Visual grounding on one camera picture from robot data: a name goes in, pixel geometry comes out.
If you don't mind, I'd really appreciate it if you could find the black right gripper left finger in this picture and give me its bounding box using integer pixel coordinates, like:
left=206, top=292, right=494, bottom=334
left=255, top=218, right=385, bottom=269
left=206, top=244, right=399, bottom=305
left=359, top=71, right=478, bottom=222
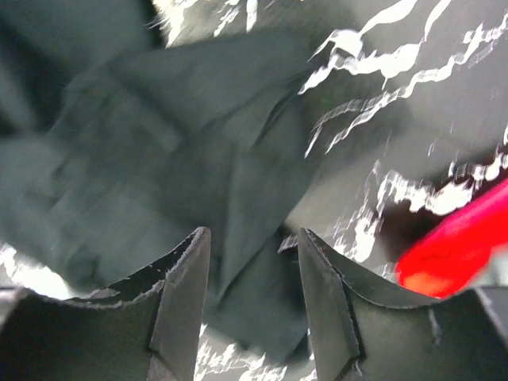
left=1, top=228, right=210, bottom=380

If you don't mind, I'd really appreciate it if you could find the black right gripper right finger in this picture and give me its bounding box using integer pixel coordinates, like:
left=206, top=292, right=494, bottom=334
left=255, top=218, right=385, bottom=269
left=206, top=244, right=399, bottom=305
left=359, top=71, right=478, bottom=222
left=298, top=229, right=507, bottom=381

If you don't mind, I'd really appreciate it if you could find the black t shirt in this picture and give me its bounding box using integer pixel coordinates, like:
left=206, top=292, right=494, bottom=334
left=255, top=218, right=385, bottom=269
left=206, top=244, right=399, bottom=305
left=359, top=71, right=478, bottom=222
left=1, top=1, right=313, bottom=363

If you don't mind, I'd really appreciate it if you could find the folded red t shirt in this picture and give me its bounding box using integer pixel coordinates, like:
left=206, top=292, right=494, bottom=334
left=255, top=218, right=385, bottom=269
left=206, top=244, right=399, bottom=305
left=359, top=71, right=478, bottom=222
left=395, top=180, right=507, bottom=298

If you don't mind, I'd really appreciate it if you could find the black marble pattern mat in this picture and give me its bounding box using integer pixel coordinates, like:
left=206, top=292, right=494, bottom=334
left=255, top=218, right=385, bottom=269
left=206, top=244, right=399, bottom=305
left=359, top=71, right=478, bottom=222
left=1, top=1, right=507, bottom=380

